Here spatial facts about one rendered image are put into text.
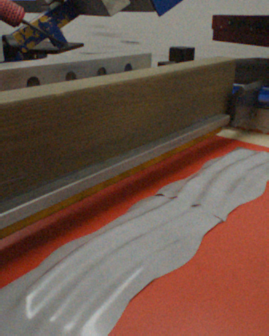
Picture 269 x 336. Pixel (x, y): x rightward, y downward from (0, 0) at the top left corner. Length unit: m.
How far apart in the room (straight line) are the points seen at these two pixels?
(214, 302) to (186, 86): 0.23
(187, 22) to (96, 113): 2.35
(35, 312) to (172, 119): 0.23
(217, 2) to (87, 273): 2.36
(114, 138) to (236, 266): 0.14
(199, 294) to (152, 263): 0.03
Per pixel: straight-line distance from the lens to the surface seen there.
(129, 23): 2.91
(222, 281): 0.25
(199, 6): 2.59
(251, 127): 0.56
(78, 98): 0.28
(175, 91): 0.38
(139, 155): 0.33
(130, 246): 0.26
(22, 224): 0.29
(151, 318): 0.22
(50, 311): 0.22
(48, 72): 0.56
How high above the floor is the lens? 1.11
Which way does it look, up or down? 21 degrees down
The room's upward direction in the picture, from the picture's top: 1 degrees clockwise
